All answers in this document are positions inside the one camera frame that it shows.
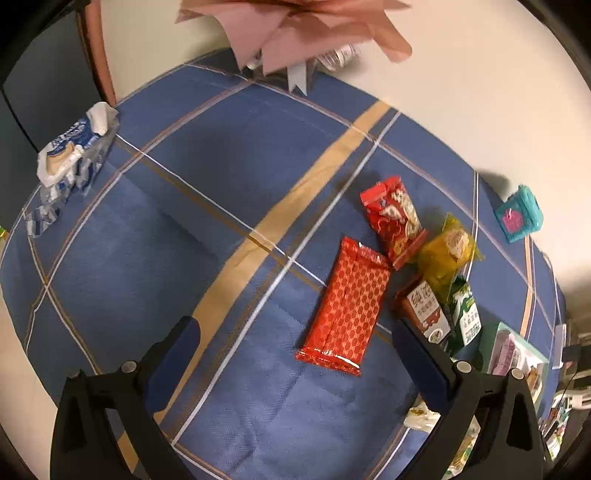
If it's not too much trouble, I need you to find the green white biscuit packet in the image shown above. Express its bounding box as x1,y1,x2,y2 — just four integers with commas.
445,275,482,356

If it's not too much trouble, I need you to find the green cracker packet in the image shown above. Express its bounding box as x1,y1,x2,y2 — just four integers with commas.
443,417,481,480

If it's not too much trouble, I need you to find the beige wafer packet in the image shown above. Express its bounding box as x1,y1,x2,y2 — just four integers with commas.
526,367,543,403

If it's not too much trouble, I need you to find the red white milk packet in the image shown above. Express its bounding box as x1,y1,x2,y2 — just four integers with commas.
394,279,451,344

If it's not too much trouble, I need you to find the red patterned snack packet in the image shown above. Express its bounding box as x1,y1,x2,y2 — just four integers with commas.
295,237,391,377

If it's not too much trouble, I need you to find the yellow bread packet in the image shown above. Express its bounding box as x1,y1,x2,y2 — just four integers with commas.
417,213,484,303

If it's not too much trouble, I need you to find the red cartoon snack packet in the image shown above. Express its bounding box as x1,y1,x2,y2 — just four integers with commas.
360,176,429,270

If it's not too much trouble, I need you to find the cream persimmon snack packet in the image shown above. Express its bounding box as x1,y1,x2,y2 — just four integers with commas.
404,399,441,434

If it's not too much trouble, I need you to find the pink barcode snack packet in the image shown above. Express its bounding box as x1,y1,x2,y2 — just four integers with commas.
491,333,527,376

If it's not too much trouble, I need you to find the teal rimmed white tray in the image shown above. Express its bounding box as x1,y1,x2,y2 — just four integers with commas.
478,321,549,412

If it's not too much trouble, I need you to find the colourful toy clutter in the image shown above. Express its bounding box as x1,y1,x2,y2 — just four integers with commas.
541,389,582,461

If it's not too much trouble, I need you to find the white power strip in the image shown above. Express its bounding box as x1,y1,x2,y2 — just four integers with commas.
551,323,568,370

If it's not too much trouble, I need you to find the black power adapter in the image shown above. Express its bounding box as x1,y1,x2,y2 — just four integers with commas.
562,344,582,365

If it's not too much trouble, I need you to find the teal toy house box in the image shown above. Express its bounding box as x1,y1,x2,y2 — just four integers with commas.
495,185,544,243

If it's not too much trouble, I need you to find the blue plaid tablecloth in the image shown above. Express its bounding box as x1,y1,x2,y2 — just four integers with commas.
1,53,566,479

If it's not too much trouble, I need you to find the blue white tissue pack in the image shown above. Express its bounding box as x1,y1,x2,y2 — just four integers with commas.
26,102,119,238

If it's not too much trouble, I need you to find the pink flower bouquet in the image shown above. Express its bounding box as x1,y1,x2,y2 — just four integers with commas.
176,0,413,75

